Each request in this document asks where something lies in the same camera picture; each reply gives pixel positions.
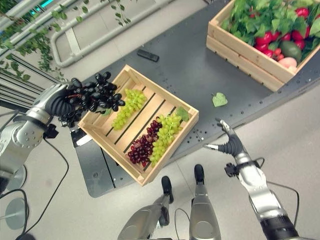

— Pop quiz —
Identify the silver robot leg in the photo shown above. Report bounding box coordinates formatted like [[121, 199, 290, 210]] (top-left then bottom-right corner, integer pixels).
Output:
[[190, 163, 229, 240], [117, 175, 175, 240]]

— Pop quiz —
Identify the red grape bunch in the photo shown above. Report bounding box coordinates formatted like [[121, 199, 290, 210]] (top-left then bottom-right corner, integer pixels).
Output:
[[125, 119, 164, 168]]

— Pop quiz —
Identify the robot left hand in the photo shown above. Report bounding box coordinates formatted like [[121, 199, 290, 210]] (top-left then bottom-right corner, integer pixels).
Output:
[[26, 83, 86, 124]]

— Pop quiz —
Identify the large green grape bunch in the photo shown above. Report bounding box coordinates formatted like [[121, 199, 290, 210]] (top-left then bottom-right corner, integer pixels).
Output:
[[149, 113, 184, 168]]

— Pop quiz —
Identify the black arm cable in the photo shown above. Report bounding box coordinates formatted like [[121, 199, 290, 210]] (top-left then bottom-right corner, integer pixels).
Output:
[[0, 133, 70, 221], [266, 180, 300, 219]]

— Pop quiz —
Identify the black grape bunch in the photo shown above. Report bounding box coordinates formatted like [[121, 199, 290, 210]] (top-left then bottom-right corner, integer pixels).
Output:
[[59, 71, 126, 129]]

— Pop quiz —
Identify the small red berry cluster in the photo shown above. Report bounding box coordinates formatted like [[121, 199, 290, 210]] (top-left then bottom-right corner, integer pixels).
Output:
[[273, 48, 285, 62]]

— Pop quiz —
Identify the small green grape bunch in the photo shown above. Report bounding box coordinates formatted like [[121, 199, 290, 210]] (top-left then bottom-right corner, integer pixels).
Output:
[[111, 88, 148, 131]]

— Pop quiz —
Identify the large deep wooden crate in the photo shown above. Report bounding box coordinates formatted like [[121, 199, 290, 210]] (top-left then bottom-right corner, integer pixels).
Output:
[[206, 0, 320, 93]]

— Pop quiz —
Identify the silver robot left leg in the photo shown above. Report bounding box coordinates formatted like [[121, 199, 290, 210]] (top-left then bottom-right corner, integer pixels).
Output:
[[117, 175, 175, 240]]

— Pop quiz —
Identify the green avocado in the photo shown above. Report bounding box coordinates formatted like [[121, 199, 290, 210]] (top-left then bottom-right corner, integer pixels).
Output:
[[279, 40, 303, 62]]

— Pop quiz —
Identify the black table base plate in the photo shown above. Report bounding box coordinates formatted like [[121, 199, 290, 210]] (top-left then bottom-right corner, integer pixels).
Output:
[[70, 127, 152, 199]]

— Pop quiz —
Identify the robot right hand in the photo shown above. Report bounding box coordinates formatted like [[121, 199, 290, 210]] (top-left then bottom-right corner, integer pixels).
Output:
[[203, 119, 252, 166]]

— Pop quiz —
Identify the loose green leaf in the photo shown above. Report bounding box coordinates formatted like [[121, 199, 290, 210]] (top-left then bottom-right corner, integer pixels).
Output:
[[212, 92, 229, 108]]

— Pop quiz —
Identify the green grape leaf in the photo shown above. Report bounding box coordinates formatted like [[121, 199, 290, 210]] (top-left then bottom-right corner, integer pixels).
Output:
[[175, 106, 191, 123]]

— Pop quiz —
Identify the green ivy vine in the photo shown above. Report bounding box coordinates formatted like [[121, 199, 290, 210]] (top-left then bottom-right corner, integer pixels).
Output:
[[0, 0, 69, 83]]

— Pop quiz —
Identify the hanging green vine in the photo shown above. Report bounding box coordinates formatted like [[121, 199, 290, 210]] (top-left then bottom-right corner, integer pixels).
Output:
[[73, 0, 133, 27]]

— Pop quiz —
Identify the black floor cable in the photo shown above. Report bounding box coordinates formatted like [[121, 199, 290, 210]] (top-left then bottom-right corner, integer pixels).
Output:
[[0, 188, 30, 240]]

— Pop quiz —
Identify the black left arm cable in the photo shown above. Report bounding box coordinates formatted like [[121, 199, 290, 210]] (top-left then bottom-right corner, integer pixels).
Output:
[[0, 133, 70, 221]]

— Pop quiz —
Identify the grey metal tube frame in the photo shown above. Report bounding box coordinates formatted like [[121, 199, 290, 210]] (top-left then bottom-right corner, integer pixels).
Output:
[[50, 0, 210, 68]]

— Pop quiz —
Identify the black remote control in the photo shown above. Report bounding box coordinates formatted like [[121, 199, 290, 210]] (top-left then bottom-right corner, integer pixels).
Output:
[[136, 49, 160, 63]]

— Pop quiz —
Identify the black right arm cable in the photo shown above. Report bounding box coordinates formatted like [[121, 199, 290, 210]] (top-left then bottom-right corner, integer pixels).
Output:
[[266, 180, 300, 219]]

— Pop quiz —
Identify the pink peach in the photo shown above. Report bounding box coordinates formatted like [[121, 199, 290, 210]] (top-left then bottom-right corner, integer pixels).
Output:
[[277, 56, 299, 70]]

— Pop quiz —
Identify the small shallow wooden crate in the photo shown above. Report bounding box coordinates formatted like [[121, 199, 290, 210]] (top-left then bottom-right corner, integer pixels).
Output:
[[77, 64, 200, 187]]

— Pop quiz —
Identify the grey round floor disc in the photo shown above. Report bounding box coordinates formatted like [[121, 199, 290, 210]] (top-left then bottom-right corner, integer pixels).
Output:
[[0, 164, 28, 191], [4, 197, 29, 231]]

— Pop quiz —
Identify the grey slatted panel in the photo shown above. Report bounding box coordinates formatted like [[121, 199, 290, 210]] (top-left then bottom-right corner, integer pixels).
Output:
[[0, 52, 65, 111]]

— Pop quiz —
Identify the green leafy foliage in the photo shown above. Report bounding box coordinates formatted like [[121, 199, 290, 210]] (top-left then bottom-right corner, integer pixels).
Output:
[[220, 0, 320, 52]]

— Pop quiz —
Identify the silver robot right leg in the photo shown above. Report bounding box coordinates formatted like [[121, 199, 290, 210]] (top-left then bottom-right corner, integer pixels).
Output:
[[190, 163, 229, 240]]

